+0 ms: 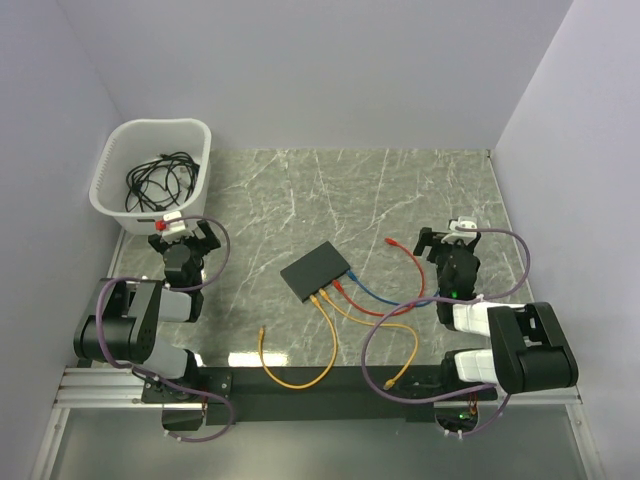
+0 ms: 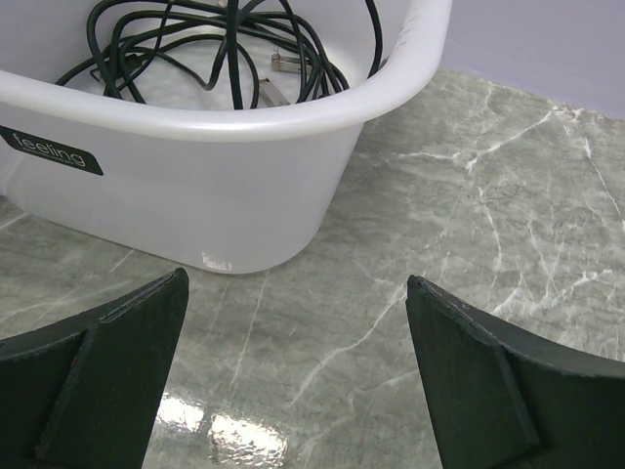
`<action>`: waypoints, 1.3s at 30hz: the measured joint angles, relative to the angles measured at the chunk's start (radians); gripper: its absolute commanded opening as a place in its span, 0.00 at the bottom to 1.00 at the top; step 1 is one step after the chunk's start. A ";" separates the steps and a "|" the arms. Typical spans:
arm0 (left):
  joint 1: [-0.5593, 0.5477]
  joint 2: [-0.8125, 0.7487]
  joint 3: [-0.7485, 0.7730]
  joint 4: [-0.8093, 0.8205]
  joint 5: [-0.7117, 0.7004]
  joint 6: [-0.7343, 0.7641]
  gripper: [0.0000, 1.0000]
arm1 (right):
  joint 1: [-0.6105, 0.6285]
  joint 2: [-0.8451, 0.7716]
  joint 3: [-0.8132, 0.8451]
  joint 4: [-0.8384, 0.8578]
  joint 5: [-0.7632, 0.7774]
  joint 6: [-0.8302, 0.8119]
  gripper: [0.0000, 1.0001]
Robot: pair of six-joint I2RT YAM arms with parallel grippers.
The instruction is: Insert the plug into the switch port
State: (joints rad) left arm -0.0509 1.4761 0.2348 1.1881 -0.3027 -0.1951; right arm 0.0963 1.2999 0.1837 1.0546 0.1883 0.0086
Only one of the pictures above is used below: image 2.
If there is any black cable bundle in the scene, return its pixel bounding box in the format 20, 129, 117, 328
54, 0, 392, 111

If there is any white plastic basket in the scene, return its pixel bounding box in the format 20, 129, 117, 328
1, 1, 452, 274

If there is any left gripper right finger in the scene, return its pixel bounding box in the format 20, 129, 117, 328
406, 276, 624, 468

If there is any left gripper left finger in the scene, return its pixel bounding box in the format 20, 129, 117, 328
1, 268, 189, 468

